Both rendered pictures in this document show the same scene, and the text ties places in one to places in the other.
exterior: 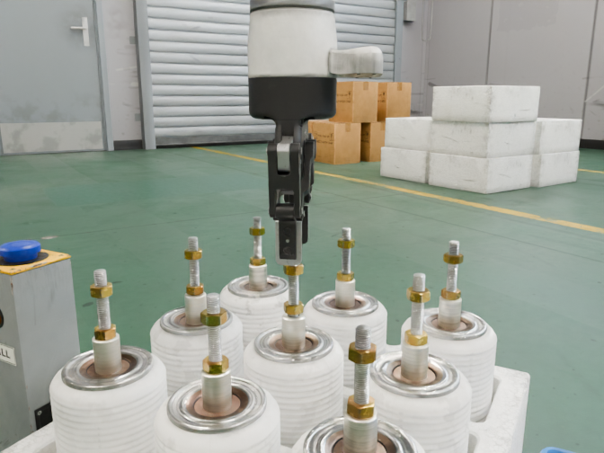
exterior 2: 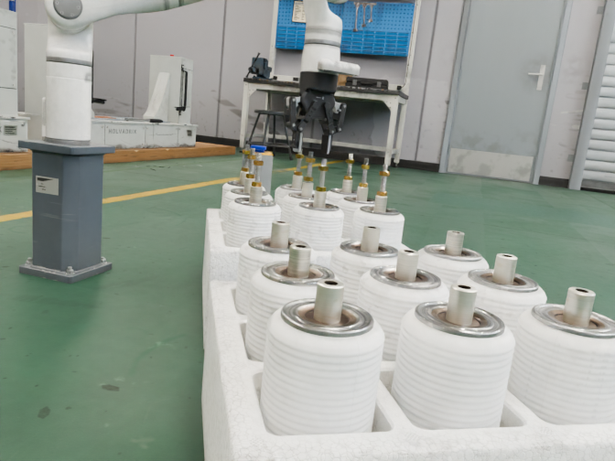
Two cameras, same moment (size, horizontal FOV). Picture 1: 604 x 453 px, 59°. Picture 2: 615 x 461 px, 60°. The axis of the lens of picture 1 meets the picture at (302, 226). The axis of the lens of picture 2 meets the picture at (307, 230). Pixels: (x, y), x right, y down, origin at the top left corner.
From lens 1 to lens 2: 0.85 m
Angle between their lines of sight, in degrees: 47
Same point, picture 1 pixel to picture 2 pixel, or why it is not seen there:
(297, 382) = (289, 204)
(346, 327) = (344, 205)
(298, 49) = (307, 60)
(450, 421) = (307, 219)
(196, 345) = (282, 192)
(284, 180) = (287, 111)
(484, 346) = (374, 218)
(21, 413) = not seen: hidden behind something
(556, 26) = not seen: outside the picture
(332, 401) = not seen: hidden behind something
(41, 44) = (500, 87)
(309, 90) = (309, 77)
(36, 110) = (480, 140)
